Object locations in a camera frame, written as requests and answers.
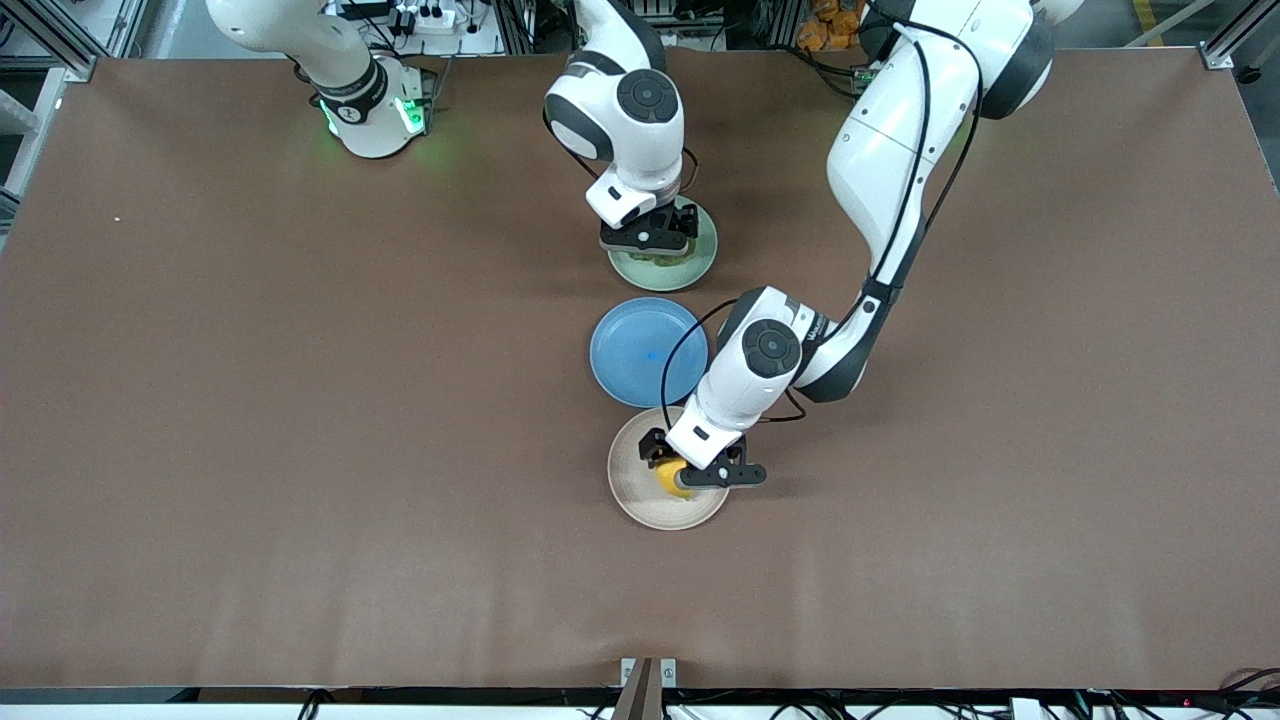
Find pale green plate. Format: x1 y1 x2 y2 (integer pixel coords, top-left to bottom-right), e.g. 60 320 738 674
608 195 719 293

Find beige plate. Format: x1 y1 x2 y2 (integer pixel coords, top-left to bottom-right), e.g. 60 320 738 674
607 406 734 531

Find blue plate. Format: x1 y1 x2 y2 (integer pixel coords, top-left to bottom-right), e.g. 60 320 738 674
589 297 709 409

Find dark equipment rack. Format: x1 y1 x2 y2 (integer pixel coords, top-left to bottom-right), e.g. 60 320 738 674
495 0 796 53

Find bag of orange fruit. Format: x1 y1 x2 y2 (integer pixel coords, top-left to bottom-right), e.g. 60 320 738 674
797 0 873 53

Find white power strip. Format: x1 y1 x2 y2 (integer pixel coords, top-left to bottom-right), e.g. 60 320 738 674
395 5 461 33

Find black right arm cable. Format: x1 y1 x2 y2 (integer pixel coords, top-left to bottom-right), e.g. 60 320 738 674
543 108 702 201

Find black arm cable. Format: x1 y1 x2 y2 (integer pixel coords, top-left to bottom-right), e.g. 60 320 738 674
660 20 986 431
543 108 702 201

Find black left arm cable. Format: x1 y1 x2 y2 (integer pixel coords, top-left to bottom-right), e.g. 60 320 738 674
660 20 986 431

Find black base cable bundle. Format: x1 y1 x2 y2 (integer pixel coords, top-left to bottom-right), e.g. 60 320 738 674
795 45 867 97

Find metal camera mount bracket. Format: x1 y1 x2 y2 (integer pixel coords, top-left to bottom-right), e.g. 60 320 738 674
612 657 678 720

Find aluminium frame profile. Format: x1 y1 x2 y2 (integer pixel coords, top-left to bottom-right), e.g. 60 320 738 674
1198 0 1280 83
0 0 101 83

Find red and black cables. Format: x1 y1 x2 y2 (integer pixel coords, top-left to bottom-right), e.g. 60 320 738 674
1222 668 1280 703

